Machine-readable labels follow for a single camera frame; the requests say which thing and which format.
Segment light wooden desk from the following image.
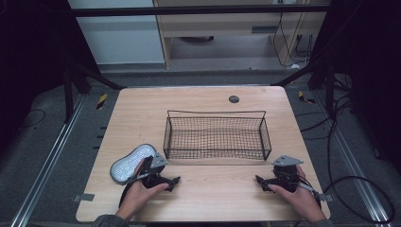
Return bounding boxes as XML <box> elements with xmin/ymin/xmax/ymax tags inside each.
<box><xmin>152</xmin><ymin>0</ymin><xmax>333</xmax><ymax>70</ymax></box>

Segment grey oval textured pad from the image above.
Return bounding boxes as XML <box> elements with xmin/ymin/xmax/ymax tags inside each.
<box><xmin>109</xmin><ymin>143</ymin><xmax>158</xmax><ymax>186</ymax></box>

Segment black wire mesh basket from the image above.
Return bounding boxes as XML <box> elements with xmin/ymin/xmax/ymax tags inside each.
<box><xmin>163</xmin><ymin>109</ymin><xmax>273</xmax><ymax>162</ymax></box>

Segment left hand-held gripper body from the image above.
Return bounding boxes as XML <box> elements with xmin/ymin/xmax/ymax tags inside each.
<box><xmin>138</xmin><ymin>152</ymin><xmax>169</xmax><ymax>190</ymax></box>

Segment right gripper grey cable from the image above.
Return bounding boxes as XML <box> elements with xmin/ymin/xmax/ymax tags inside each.
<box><xmin>297</xmin><ymin>176</ymin><xmax>323</xmax><ymax>210</ymax></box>

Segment black horizontal bar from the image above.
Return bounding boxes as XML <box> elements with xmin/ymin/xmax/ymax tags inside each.
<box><xmin>42</xmin><ymin>3</ymin><xmax>333</xmax><ymax>18</ymax></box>

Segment black hanging cables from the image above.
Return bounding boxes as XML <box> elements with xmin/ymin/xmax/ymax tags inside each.
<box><xmin>271</xmin><ymin>11</ymin><xmax>315</xmax><ymax>69</ymax></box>

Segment thick black looped cable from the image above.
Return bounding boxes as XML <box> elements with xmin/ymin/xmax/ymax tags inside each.
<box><xmin>322</xmin><ymin>94</ymin><xmax>396</xmax><ymax>225</ymax></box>

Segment yellow black striped tape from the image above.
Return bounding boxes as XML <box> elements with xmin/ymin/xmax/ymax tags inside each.
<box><xmin>297</xmin><ymin>90</ymin><xmax>317</xmax><ymax>105</ymax></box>
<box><xmin>96</xmin><ymin>93</ymin><xmax>109</xmax><ymax>111</ymax></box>

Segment thin black floor cable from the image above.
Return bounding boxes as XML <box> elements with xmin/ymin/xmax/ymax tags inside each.
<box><xmin>17</xmin><ymin>108</ymin><xmax>47</xmax><ymax>130</ymax></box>

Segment person's left hand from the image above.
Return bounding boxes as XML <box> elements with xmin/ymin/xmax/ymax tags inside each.
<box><xmin>115</xmin><ymin>156</ymin><xmax>170</xmax><ymax>222</ymax></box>

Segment white cabinet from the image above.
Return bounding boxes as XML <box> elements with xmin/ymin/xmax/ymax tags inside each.
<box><xmin>66</xmin><ymin>0</ymin><xmax>166</xmax><ymax>66</ymax></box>

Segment person's right hand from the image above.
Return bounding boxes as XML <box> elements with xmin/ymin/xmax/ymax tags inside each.
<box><xmin>267</xmin><ymin>165</ymin><xmax>327</xmax><ymax>223</ymax></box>

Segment black curtain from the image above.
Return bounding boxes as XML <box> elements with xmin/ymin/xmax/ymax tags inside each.
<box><xmin>0</xmin><ymin>0</ymin><xmax>102</xmax><ymax>155</ymax></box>
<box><xmin>310</xmin><ymin>0</ymin><xmax>401</xmax><ymax>176</ymax></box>

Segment silver floor rail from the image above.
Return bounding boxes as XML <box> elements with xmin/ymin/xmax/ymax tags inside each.
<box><xmin>313</xmin><ymin>89</ymin><xmax>393</xmax><ymax>227</ymax></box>
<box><xmin>9</xmin><ymin>94</ymin><xmax>88</xmax><ymax>227</ymax></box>

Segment black metal stand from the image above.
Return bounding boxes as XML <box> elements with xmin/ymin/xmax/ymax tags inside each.
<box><xmin>271</xmin><ymin>53</ymin><xmax>338</xmax><ymax>116</ymax></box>
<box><xmin>61</xmin><ymin>58</ymin><xmax>128</xmax><ymax>125</ymax></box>

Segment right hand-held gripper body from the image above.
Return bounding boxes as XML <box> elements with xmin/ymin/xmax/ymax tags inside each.
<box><xmin>270</xmin><ymin>154</ymin><xmax>305</xmax><ymax>193</ymax></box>

